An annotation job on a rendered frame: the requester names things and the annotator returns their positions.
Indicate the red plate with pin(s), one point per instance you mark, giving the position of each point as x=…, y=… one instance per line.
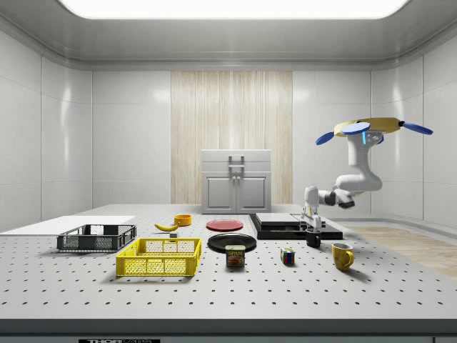
x=224, y=225

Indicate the white board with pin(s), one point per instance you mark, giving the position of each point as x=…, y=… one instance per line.
x=68, y=223

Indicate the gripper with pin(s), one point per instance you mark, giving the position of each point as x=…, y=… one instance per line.
x=309, y=218

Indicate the banana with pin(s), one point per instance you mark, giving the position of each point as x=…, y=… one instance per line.
x=166, y=227

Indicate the white cabinet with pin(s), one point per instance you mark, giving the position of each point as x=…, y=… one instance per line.
x=235, y=189

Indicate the yellow basket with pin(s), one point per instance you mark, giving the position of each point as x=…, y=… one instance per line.
x=153, y=266

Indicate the drone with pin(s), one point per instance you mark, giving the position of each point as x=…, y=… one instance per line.
x=376, y=124

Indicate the flat-sided can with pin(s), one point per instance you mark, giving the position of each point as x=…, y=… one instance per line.
x=235, y=256

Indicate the puzzle cube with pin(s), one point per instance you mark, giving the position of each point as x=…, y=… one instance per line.
x=287, y=256

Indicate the yellow mug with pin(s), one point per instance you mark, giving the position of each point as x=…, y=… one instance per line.
x=341, y=255

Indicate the black mug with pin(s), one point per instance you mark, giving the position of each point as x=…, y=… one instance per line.
x=313, y=239

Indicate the black stove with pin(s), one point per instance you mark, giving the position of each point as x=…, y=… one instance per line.
x=278, y=223

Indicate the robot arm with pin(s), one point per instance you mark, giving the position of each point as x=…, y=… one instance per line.
x=358, y=157

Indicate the dark grey basket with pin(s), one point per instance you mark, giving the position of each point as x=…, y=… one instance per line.
x=89, y=242

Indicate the yellow bowl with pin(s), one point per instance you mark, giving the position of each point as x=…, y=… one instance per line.
x=182, y=221

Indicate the black plate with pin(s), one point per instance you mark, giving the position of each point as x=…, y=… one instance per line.
x=221, y=241

